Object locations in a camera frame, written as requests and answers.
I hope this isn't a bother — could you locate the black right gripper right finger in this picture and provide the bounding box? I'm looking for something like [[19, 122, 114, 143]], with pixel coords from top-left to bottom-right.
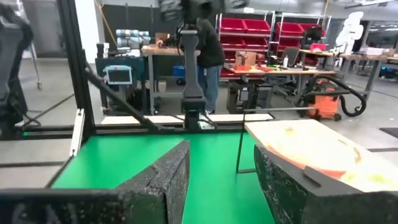
[[254, 144, 398, 224]]

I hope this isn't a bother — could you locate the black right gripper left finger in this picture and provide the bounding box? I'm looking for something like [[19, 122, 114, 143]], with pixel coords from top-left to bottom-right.
[[0, 140, 190, 224]]

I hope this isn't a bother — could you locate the dark teal cart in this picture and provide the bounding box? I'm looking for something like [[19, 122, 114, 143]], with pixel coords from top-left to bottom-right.
[[95, 55, 147, 116]]

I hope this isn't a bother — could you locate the orange shop vacuum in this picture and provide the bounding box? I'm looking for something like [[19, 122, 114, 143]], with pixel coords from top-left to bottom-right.
[[295, 74, 368, 122]]

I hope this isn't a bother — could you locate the person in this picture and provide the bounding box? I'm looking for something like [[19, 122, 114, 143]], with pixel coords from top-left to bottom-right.
[[157, 18, 226, 115]]

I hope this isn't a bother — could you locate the white humanoid robot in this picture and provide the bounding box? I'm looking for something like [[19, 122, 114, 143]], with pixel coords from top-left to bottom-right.
[[335, 11, 365, 54]]

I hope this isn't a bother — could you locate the transparent red plate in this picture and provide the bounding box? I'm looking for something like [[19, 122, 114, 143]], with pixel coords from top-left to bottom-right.
[[266, 124, 398, 191]]

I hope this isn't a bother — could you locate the wooden top workbench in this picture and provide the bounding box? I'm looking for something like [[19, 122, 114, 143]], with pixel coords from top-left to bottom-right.
[[141, 44, 203, 116], [225, 66, 337, 114]]

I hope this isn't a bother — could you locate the black aluminium rig frame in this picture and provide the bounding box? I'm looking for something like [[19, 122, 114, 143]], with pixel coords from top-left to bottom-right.
[[18, 0, 246, 141]]

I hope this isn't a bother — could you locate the metal storage rack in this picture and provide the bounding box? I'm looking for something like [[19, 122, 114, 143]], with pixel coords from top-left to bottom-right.
[[216, 11, 331, 82]]

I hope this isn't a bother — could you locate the silver metal bracket strip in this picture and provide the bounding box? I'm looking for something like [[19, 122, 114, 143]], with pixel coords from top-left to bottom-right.
[[70, 108, 86, 158]]

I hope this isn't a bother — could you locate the cardboard box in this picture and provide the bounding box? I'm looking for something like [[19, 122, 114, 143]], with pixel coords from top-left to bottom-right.
[[234, 51, 257, 67]]

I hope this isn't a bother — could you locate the grey office chair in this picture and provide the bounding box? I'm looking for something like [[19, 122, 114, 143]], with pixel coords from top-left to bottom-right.
[[279, 46, 301, 68]]

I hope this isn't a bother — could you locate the teach pendant with screen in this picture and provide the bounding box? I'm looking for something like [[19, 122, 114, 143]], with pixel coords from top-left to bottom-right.
[[102, 64, 134, 86]]

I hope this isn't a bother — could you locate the blue storage bin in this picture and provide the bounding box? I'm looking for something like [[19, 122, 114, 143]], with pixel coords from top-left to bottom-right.
[[172, 65, 188, 86]]

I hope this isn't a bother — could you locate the beige floor board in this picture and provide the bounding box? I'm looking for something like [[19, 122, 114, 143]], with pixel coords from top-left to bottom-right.
[[101, 113, 275, 126]]

